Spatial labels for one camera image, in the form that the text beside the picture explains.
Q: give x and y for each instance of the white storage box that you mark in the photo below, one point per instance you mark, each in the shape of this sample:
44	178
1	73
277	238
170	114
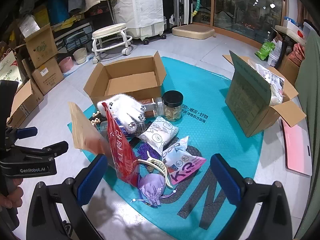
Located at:
297	27

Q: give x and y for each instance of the white plush cat glove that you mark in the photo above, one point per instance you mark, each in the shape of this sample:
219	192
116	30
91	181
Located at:
122	105

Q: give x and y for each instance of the pink plastic bowl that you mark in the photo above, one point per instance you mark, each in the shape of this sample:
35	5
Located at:
65	65

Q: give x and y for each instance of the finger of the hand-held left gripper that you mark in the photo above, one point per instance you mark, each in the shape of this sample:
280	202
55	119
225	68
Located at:
55	147
27	131

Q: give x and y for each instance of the cream hair claw clip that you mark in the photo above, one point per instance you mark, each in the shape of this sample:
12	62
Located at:
156	163

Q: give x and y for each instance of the green plastic bag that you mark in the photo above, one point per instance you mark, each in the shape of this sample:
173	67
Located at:
265	50

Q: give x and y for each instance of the black print cardboard box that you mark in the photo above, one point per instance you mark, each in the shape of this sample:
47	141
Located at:
48	75

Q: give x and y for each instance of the white covered cart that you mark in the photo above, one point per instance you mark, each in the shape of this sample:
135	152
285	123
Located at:
140	5

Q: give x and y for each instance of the black suitcases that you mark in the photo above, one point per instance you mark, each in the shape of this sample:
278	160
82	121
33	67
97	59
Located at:
175	2

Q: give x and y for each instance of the clear jar blue label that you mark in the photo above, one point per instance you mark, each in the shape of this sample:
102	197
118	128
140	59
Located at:
103	127

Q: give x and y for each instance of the black lid snack jar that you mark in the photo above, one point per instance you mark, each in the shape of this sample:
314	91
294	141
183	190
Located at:
172	97

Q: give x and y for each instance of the brown paper bag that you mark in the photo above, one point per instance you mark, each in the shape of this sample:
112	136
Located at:
82	130

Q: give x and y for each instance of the person's left hand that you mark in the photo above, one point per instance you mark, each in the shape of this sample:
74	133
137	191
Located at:
12	195

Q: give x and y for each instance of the pink flat board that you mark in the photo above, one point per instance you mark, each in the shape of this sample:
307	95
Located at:
297	150

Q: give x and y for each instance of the white wheeled stool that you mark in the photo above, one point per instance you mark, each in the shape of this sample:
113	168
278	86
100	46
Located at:
110	28

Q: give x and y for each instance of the white pink snack packet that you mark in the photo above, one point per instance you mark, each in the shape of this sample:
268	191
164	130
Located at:
180	162

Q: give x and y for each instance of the teal floor mat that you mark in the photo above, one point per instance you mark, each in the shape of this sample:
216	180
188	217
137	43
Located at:
200	100

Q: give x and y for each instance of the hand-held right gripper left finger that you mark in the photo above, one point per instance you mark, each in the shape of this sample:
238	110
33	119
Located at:
90	180

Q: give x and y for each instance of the red packaging bags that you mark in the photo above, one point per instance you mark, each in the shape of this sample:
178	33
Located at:
297	51

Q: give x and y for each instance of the black shelf rack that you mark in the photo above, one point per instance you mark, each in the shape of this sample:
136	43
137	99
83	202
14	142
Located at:
75	37

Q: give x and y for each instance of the white plastic bag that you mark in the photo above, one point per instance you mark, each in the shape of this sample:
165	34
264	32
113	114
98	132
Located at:
273	53

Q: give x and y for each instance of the beige plastic bowl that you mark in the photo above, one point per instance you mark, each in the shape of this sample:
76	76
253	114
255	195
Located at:
80	55

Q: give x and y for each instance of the purple tassel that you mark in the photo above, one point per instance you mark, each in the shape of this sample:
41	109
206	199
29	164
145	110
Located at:
147	148

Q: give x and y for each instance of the clear jar brown label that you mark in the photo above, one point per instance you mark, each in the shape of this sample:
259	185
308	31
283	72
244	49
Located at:
152	106

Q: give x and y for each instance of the white printed bags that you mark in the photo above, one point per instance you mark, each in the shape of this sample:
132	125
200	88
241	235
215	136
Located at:
270	80

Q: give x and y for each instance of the green cloth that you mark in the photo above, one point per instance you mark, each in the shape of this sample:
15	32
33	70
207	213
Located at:
310	105

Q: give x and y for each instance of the green logo cardboard box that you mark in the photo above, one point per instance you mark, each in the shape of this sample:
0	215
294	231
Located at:
42	47

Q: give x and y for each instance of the white patterned snack packet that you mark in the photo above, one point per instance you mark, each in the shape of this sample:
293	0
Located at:
160	135

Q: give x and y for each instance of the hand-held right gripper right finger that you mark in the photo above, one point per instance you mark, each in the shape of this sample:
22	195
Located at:
225	180

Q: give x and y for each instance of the black chair beige seat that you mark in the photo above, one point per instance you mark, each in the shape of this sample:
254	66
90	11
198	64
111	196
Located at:
290	32

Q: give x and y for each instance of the small brown cardboard box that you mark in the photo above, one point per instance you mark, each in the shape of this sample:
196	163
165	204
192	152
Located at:
288	68

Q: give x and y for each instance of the green printed cardboard box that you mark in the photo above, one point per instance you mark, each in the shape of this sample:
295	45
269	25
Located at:
247	97

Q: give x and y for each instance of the red snack packet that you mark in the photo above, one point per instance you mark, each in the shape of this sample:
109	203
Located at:
122	160

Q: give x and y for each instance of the open plain cardboard box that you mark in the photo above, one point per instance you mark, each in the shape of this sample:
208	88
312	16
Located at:
25	102

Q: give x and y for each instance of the beige tray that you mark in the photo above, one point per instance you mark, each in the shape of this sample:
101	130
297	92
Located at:
192	31

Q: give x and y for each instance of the yellow cloth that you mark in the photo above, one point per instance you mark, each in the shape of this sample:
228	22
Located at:
67	22

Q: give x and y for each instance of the colourful hula hoop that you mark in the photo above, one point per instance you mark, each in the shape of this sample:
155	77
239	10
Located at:
198	0

